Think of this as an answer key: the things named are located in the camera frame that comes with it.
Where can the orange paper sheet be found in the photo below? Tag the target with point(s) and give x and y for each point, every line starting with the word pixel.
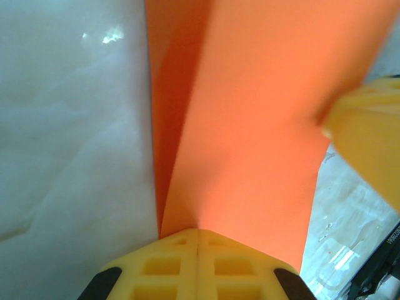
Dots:
pixel 250 125

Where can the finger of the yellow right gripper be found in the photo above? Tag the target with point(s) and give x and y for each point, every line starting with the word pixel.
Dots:
pixel 368 140

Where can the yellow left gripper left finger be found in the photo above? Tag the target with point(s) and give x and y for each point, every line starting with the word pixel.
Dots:
pixel 187 268

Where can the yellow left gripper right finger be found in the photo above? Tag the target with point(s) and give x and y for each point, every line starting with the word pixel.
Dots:
pixel 206 268

